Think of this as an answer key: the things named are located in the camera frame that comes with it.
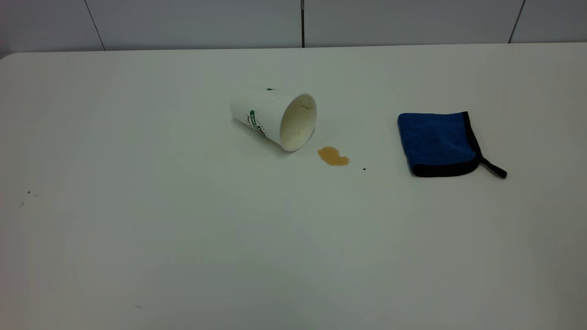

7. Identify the brown coffee spill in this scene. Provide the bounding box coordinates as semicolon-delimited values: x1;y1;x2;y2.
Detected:
317;146;350;167

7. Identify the blue microfiber cloth black trim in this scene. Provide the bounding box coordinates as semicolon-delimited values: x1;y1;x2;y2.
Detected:
397;111;508;179

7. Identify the white paper coffee cup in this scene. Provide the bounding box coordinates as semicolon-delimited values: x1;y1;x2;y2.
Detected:
230;87;318;152

